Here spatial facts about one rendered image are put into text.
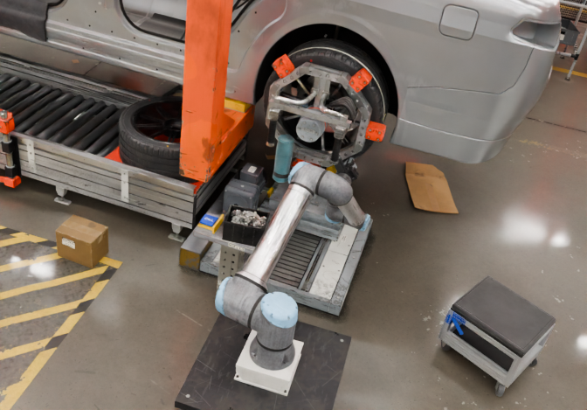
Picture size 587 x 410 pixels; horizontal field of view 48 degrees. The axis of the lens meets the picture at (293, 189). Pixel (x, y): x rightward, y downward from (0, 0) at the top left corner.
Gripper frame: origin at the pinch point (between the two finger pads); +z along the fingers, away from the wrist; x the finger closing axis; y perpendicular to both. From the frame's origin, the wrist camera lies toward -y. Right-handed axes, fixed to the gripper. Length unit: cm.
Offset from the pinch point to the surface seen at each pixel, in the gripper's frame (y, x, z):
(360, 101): -26.7, 26.2, -6.2
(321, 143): -13.5, -11.4, 4.3
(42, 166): -91, -149, -35
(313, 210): 18.7, -39.6, 0.7
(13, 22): -166, -136, 8
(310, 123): -32.8, 3.6, -20.7
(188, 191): -36, -74, -35
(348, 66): -44, 28, 2
